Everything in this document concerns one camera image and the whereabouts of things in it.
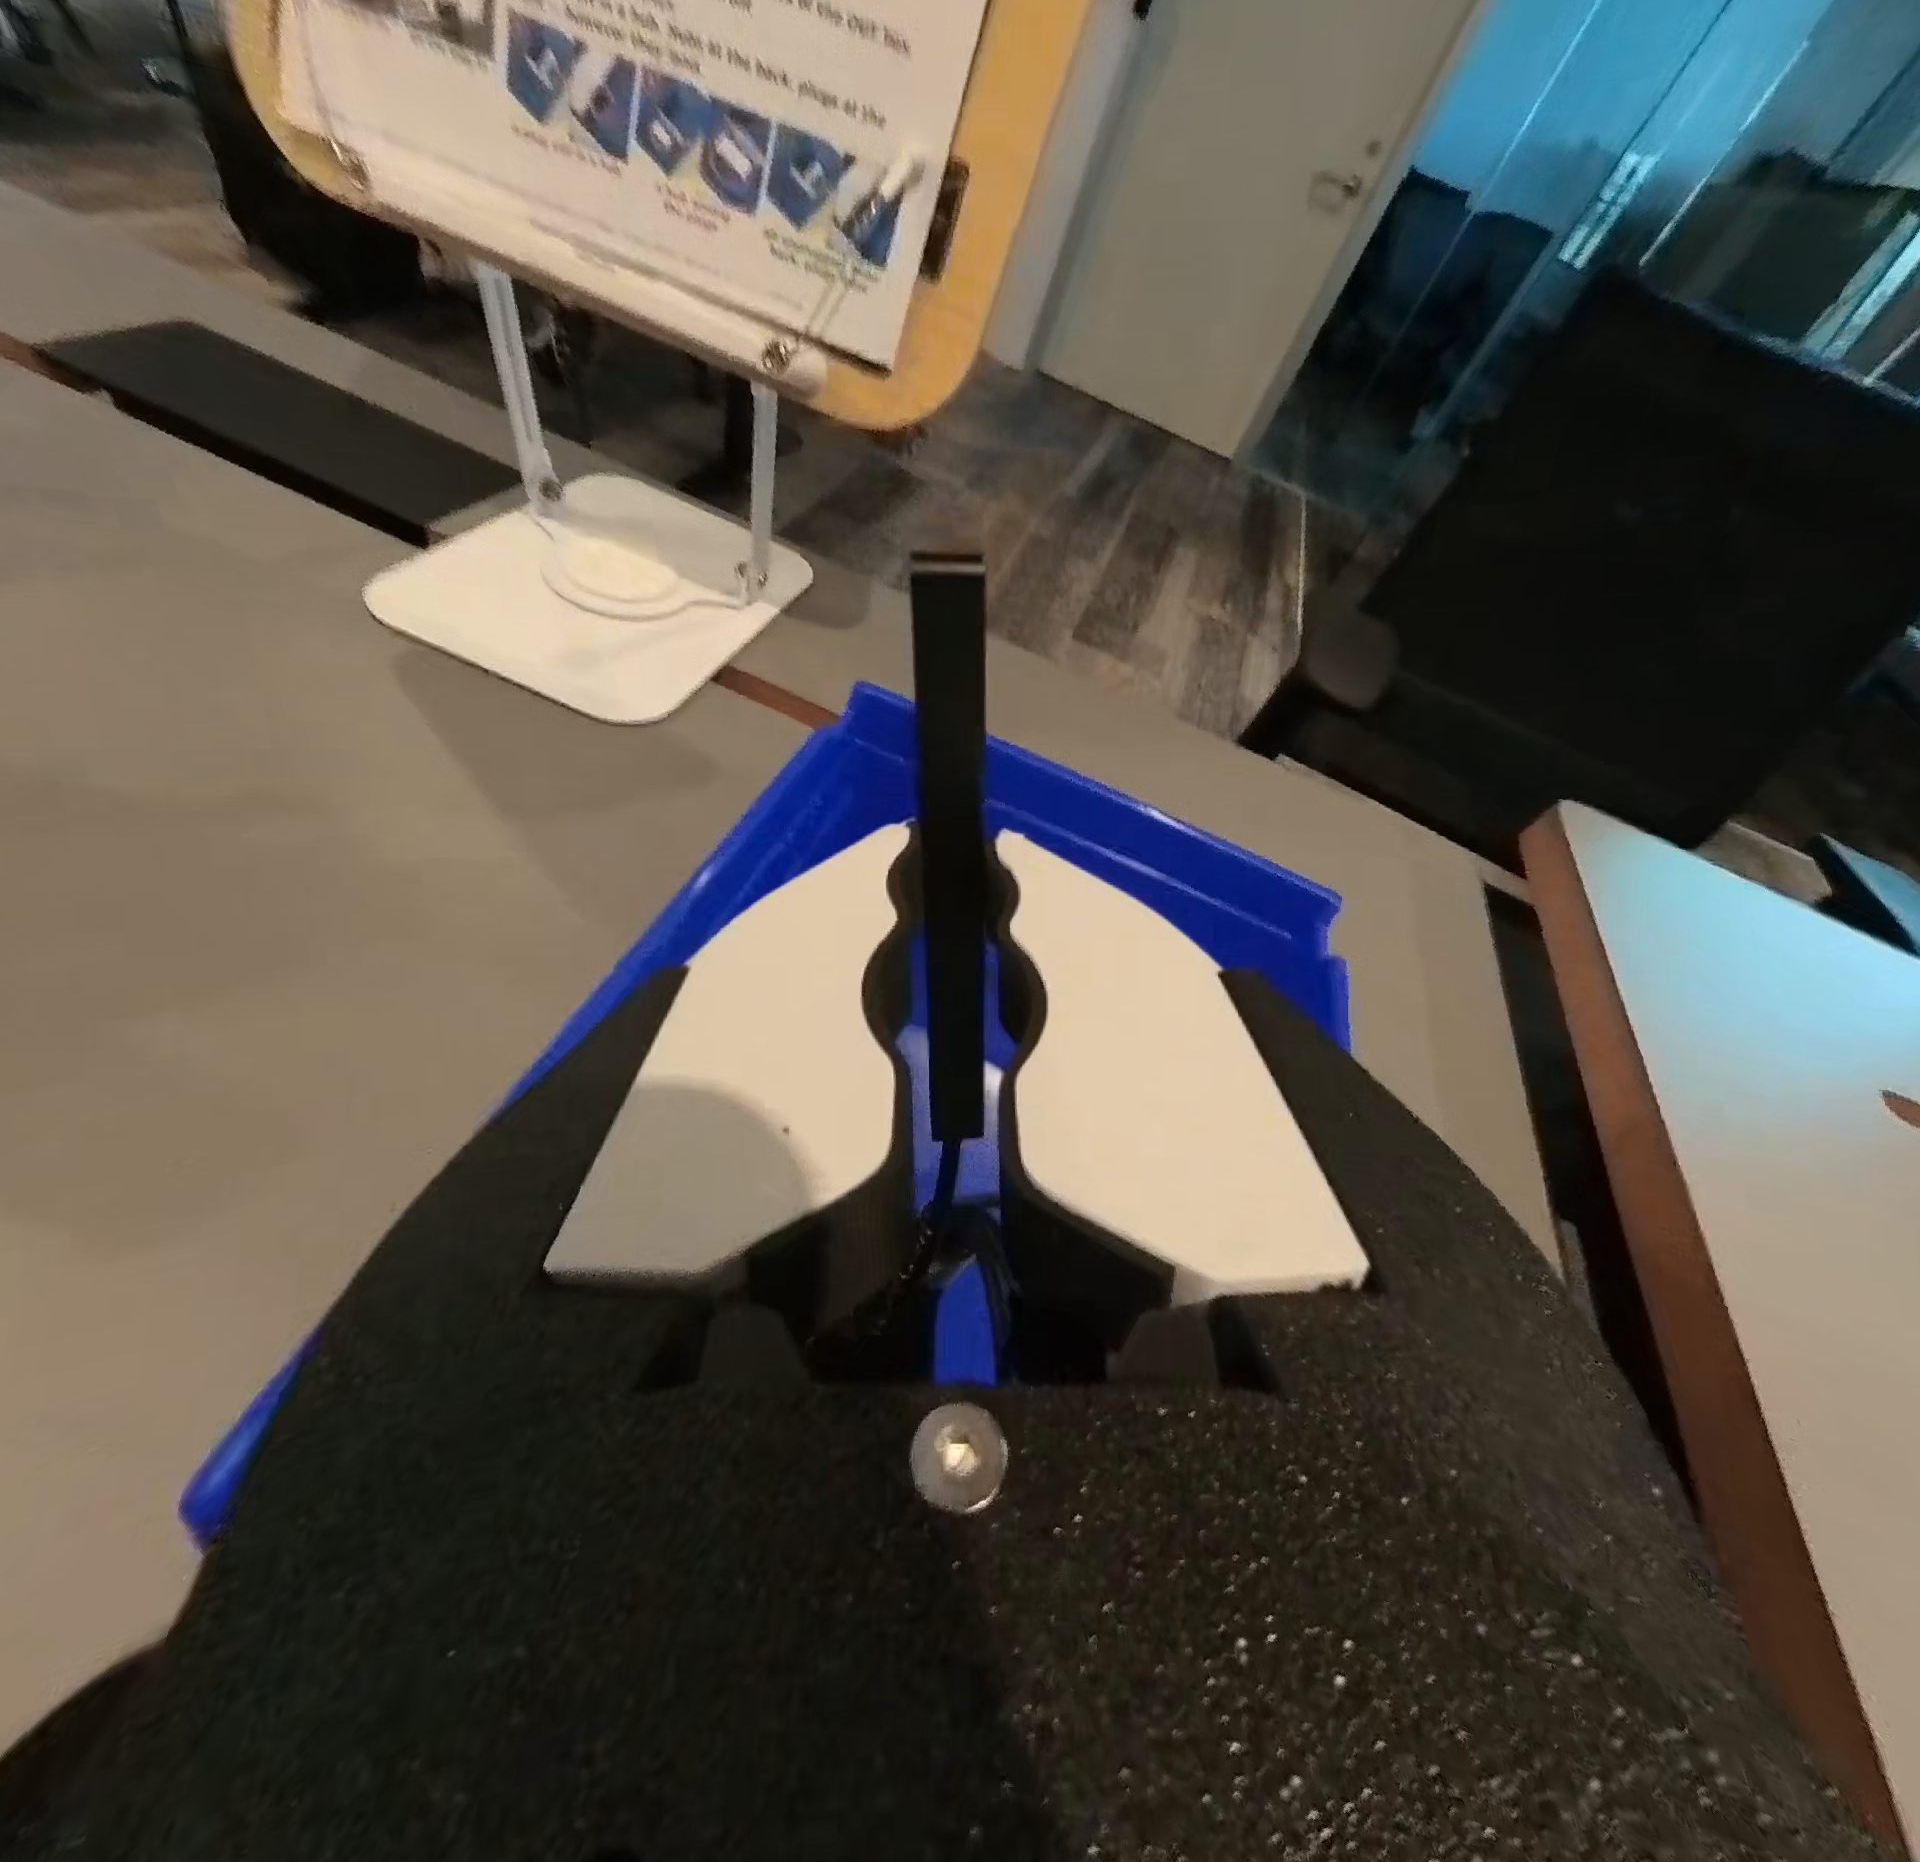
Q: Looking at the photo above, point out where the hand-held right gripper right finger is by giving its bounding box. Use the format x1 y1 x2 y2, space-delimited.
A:
990 827 1373 1316

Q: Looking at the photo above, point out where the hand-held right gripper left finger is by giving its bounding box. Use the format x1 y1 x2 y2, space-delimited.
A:
542 825 919 1347

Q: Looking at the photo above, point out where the blue plastic bin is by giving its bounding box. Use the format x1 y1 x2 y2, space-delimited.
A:
176 679 1347 1548

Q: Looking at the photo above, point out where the black usb hub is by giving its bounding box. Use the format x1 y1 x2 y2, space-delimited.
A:
909 547 983 1139

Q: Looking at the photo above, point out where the instruction board on stand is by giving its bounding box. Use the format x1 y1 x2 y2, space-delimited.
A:
216 0 1114 726

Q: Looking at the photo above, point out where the white table with brown edge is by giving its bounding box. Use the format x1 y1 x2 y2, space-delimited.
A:
1516 801 1920 1862

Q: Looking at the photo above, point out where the white door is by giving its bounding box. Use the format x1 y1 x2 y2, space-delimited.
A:
1035 0 1516 459

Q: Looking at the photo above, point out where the printed instruction sheet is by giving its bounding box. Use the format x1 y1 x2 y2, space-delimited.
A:
276 0 1005 378

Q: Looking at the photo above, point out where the black table cable cover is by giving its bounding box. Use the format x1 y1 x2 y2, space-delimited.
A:
38 321 519 544

